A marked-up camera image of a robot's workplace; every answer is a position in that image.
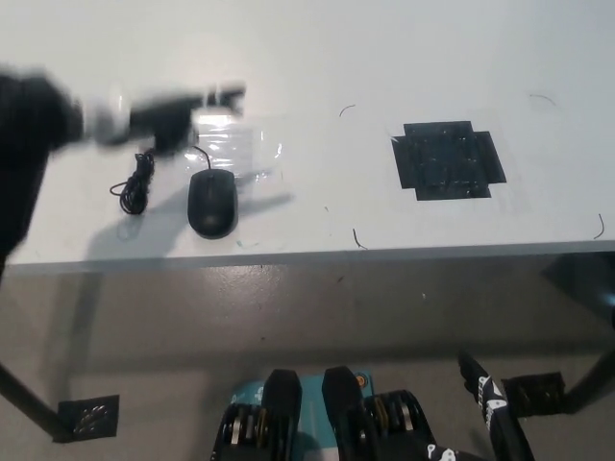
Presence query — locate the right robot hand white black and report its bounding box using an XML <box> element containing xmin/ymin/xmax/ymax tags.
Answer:
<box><xmin>458</xmin><ymin>352</ymin><xmax>511</xmax><ymax>434</ymax></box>

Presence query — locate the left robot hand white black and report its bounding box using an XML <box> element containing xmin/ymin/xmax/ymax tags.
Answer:
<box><xmin>81</xmin><ymin>81</ymin><xmax>249</xmax><ymax>156</ymax></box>

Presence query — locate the black computer mouse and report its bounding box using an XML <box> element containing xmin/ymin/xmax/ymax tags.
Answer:
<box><xmin>185</xmin><ymin>168</ymin><xmax>239</xmax><ymax>239</ymax></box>

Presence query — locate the robot body black teal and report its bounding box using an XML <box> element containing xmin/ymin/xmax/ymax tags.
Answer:
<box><xmin>209</xmin><ymin>366</ymin><xmax>462</xmax><ymax>461</ymax></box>

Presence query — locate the clear plastic sheet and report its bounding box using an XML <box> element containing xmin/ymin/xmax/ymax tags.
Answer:
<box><xmin>191</xmin><ymin>108</ymin><xmax>285</xmax><ymax>194</ymax></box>

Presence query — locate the black table leg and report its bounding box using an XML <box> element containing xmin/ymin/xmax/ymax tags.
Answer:
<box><xmin>540</xmin><ymin>252</ymin><xmax>615</xmax><ymax>415</ymax></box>
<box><xmin>0</xmin><ymin>360</ymin><xmax>67</xmax><ymax>442</ymax></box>

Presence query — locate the black tape patch on table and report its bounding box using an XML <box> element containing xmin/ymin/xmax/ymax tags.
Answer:
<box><xmin>391</xmin><ymin>120</ymin><xmax>507</xmax><ymax>202</ymax></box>

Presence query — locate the black mouse cable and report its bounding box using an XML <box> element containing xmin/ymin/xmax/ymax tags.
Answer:
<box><xmin>109</xmin><ymin>146</ymin><xmax>212</xmax><ymax>216</ymax></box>

